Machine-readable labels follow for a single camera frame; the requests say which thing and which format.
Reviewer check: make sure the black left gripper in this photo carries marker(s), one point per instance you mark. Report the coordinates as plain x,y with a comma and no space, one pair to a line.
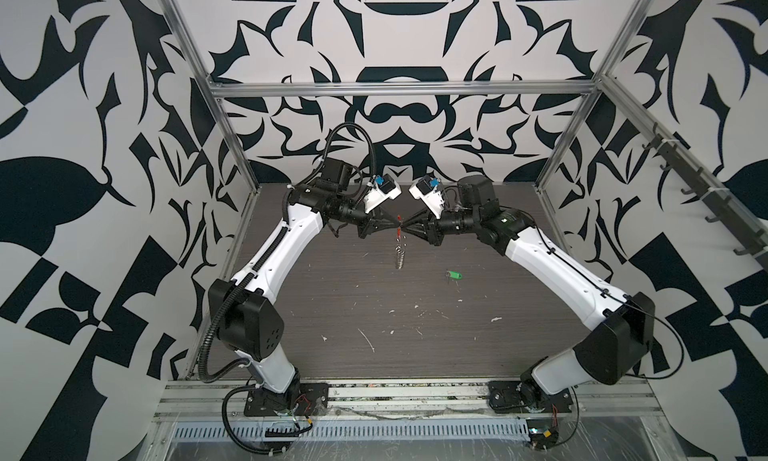
375,222

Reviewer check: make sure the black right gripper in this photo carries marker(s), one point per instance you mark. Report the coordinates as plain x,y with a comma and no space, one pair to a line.
434,230

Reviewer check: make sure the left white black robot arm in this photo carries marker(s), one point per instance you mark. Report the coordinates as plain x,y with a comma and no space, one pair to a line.
245,327

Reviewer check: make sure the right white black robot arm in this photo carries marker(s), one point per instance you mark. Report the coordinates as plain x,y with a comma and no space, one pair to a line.
620,325

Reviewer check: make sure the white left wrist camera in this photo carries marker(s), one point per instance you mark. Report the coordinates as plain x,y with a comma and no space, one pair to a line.
383,188

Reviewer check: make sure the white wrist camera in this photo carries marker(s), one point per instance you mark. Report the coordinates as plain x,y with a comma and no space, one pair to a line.
383,188
428,190

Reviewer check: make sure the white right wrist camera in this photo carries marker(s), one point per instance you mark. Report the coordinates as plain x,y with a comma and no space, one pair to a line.
428,190

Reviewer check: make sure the black wall hook rail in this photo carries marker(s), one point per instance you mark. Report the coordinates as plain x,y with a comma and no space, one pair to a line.
702,185

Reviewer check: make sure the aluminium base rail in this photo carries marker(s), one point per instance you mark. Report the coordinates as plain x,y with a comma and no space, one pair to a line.
394,409

